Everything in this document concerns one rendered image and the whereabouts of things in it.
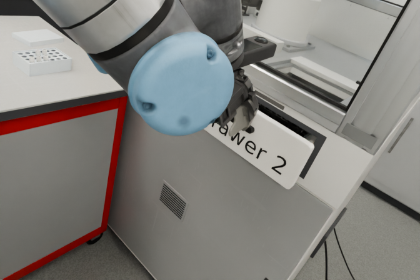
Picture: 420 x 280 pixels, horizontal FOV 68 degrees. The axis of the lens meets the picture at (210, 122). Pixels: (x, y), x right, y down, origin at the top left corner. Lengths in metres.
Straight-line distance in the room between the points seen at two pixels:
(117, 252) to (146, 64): 1.30
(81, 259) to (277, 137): 1.04
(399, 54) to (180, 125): 0.46
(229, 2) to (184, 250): 0.88
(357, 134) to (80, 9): 0.54
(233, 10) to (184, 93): 0.19
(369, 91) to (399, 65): 0.06
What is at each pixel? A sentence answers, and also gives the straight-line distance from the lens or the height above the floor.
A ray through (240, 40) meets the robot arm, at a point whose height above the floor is 1.10.
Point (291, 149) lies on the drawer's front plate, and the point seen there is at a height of 0.90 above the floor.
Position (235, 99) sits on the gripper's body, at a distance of 0.49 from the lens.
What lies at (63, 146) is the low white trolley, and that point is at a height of 0.60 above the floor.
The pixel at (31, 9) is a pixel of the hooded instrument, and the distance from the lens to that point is 1.57.
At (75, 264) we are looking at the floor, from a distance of 1.44.
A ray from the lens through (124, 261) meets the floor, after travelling 1.45.
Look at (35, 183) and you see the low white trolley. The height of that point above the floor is 0.49.
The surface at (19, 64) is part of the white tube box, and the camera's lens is 1.01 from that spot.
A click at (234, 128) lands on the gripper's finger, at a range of 0.56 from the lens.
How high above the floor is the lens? 1.20
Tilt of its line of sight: 29 degrees down
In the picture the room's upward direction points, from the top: 18 degrees clockwise
